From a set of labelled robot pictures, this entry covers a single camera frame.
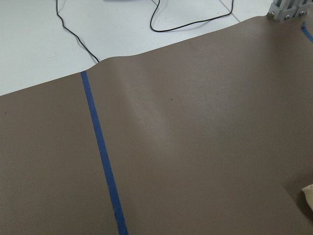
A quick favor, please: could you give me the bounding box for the aluminium frame post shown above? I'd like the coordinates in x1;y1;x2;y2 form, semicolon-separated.
267;0;313;22

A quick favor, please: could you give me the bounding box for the thin black cable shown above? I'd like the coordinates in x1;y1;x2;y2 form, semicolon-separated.
55;0;100;63
150;0;235;32

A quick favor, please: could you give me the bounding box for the brown paper table cover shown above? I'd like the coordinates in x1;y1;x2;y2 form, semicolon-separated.
0;13;313;235

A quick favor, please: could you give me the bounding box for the beige long-sleeve graphic shirt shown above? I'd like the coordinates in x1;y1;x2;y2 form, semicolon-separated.
301;184;313;211

